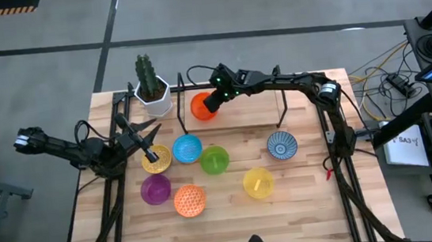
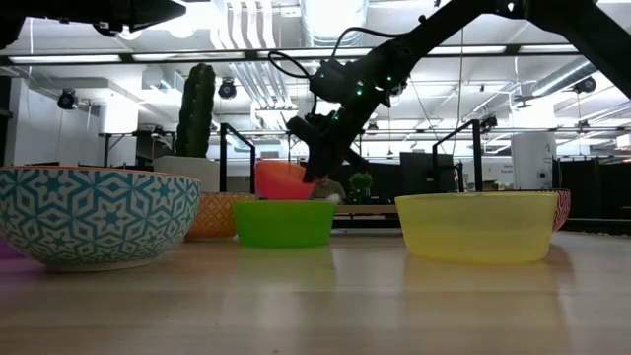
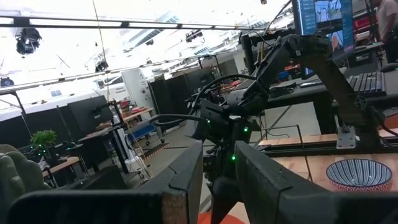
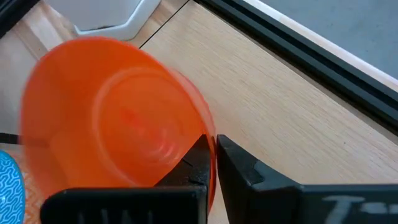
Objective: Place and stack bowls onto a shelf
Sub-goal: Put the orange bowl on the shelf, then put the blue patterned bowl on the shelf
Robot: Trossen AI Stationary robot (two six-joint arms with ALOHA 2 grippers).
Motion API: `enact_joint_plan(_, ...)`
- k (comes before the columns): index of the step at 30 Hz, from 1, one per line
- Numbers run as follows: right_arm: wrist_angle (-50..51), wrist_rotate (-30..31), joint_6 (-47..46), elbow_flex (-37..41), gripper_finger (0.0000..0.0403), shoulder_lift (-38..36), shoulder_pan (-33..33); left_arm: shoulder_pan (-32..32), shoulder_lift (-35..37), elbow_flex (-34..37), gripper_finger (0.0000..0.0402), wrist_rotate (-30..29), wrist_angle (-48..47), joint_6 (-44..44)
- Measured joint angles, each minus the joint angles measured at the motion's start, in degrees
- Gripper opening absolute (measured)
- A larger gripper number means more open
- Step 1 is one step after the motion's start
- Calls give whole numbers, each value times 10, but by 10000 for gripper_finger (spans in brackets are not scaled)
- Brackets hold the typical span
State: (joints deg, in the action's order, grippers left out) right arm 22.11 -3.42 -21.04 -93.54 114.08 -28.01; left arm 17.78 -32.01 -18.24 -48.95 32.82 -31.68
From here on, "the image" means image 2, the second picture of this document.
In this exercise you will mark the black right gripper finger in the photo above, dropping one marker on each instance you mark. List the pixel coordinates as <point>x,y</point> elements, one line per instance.
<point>321,165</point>
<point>356,161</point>

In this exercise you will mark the red orange plastic bowl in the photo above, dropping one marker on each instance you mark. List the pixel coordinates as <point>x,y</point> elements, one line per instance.
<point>278,182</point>

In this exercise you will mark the green plastic bowl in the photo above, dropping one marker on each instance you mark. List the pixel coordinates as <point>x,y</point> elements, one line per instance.
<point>283,224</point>

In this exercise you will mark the orange patterned ceramic bowl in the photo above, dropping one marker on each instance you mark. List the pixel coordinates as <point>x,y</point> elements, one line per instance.
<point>217,217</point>

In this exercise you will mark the yellow translucent plastic bowl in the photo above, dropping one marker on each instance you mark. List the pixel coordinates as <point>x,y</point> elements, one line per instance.
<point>473,227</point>

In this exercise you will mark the red patterned ceramic bowl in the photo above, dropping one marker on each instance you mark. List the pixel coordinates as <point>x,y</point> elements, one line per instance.
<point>562,209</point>

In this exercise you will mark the blue white patterned ceramic bowl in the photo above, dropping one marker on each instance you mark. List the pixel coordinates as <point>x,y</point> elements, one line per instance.
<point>98,217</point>

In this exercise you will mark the purple translucent plastic bowl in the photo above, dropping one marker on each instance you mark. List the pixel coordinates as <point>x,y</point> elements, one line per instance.
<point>6,250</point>

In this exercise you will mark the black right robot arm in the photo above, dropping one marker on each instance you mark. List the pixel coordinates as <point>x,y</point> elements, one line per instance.
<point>443,24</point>

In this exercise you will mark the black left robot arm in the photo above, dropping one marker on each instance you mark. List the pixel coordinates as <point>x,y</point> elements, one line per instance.
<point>74,10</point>

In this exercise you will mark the small green potted plant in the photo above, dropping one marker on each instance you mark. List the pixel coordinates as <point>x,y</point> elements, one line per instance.
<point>360,185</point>

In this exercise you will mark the person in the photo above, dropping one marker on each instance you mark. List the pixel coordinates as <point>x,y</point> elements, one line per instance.
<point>328,190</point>

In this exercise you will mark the black ceiling spotlight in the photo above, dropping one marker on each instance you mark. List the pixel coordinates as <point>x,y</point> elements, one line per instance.
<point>585,85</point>
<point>67,99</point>
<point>227,90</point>

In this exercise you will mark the white hexagonal plant pot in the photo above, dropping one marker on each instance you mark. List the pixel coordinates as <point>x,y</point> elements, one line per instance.
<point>192,172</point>

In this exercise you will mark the green cactus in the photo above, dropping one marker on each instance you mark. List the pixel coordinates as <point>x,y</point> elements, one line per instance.
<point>196,113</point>

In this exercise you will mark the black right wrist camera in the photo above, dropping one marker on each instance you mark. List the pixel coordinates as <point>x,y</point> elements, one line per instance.
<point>332,81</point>

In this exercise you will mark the wooden shelf with black frame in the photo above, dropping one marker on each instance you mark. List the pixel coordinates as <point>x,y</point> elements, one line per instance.
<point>223,163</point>

